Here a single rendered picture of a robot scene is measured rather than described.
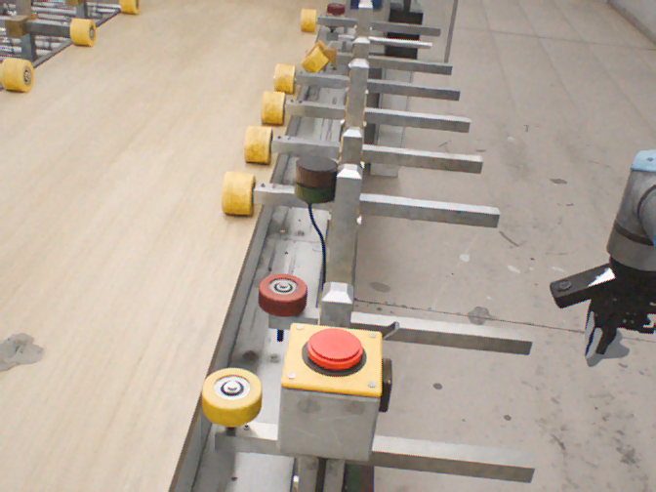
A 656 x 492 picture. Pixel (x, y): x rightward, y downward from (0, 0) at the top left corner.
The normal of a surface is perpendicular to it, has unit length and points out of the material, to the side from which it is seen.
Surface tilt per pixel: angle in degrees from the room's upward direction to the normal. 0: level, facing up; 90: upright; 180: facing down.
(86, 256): 0
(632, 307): 90
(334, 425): 90
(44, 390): 0
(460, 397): 0
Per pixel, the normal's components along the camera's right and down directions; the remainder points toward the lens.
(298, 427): -0.07, 0.49
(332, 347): 0.08, -0.86
